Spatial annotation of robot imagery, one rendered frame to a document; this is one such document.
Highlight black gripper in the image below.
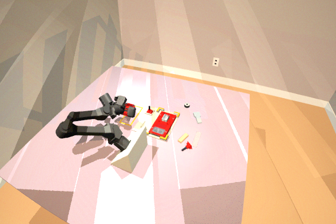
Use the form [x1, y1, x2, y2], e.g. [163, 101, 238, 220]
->
[111, 102, 136, 118]

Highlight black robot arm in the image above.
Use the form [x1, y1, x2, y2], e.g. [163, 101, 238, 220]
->
[56, 93, 131, 153]

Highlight red rectangular shell with corner holes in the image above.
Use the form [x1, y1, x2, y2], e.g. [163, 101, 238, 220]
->
[123, 103, 135, 116]

